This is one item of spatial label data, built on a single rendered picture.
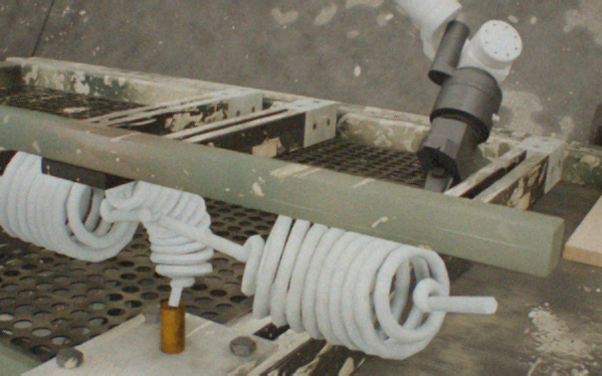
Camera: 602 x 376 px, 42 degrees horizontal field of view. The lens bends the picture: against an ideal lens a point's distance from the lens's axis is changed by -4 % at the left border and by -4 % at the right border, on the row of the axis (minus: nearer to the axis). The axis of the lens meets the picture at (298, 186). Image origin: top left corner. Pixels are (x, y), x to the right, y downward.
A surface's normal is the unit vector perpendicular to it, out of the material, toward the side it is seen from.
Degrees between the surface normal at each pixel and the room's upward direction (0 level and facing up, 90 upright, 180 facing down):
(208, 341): 56
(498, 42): 34
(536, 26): 0
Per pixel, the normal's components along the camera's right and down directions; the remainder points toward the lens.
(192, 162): -0.50, 0.22
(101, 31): -0.38, -0.36
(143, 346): 0.06, -0.96
